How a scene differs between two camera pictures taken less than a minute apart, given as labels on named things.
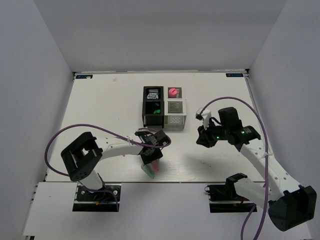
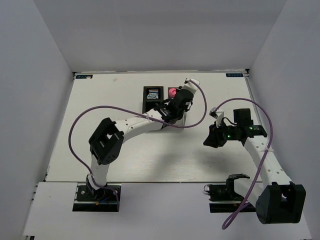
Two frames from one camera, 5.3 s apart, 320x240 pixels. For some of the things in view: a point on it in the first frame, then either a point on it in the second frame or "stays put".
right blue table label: [234, 75] stays put
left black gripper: [157, 154] -> [178, 90]
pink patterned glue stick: [172, 93] stays put
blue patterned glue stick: [152, 96] stays put
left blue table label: [84, 76] stays put
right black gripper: [204, 138] -> [214, 139]
